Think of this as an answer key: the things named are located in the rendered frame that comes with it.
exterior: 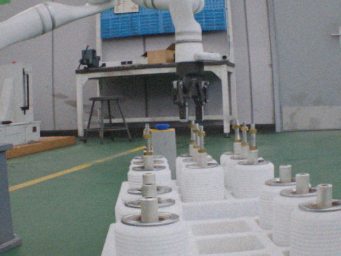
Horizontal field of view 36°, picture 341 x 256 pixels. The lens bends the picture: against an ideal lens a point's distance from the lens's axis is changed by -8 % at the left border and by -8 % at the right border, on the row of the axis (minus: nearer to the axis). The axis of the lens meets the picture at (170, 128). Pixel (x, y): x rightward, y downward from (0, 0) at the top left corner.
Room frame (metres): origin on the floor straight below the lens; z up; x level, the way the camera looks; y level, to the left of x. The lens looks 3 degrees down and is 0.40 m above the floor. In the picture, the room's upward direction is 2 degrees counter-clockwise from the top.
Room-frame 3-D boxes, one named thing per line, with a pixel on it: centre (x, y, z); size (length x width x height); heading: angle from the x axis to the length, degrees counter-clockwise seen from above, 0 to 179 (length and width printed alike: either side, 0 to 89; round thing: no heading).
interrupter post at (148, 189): (0.82, 0.03, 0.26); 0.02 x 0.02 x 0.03
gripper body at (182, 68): (1.49, -0.06, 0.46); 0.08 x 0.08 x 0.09
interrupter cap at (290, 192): (0.83, -0.20, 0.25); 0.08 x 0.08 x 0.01
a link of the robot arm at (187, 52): (1.48, -0.07, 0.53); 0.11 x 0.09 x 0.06; 52
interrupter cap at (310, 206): (0.71, -0.21, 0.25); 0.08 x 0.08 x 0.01
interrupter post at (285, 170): (0.95, -0.20, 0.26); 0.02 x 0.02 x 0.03
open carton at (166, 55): (6.09, 0.05, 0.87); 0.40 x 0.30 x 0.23; 62
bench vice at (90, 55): (5.85, 0.81, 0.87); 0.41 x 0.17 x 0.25; 166
